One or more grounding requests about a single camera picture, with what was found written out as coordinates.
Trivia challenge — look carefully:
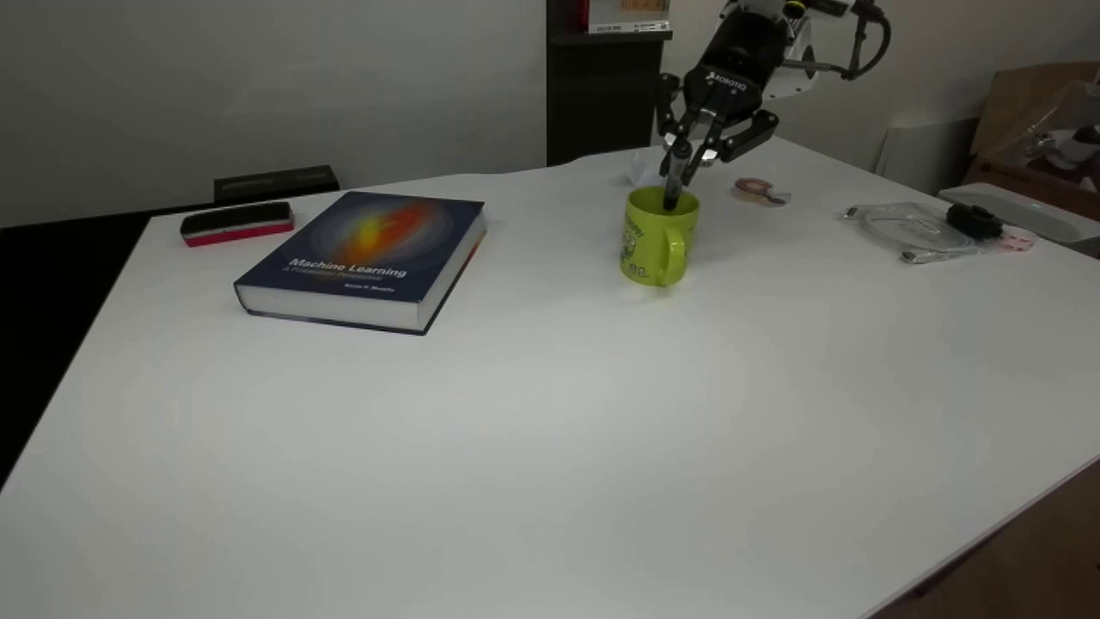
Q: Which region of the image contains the green mug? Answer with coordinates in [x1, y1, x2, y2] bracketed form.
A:
[619, 187, 703, 289]

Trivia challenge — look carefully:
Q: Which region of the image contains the coiled white cable bag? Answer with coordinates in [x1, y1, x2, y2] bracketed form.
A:
[842, 204, 979, 264]

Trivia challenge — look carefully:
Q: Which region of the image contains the clear tape roll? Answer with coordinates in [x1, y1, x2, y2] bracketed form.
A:
[731, 178, 791, 208]

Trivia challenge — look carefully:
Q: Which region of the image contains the black small device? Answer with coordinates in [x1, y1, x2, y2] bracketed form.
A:
[944, 204, 1005, 240]

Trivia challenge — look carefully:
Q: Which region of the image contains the cardboard box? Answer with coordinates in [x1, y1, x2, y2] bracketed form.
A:
[969, 63, 1100, 177]

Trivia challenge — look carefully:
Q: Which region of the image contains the dark wooden cabinet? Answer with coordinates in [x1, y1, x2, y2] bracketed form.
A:
[548, 0, 668, 165]

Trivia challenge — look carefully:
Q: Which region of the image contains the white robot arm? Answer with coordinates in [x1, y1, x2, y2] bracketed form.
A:
[657, 0, 895, 184]

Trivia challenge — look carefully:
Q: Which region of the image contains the blue hardcover book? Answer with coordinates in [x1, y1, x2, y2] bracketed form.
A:
[234, 193, 487, 334]

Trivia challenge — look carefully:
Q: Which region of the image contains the black and red eraser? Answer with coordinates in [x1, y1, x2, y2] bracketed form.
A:
[180, 204, 295, 248]

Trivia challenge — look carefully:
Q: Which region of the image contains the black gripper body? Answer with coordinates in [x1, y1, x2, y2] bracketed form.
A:
[685, 9, 800, 116]

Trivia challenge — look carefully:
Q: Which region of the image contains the black chair back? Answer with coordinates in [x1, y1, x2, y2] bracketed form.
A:
[213, 165, 341, 208]

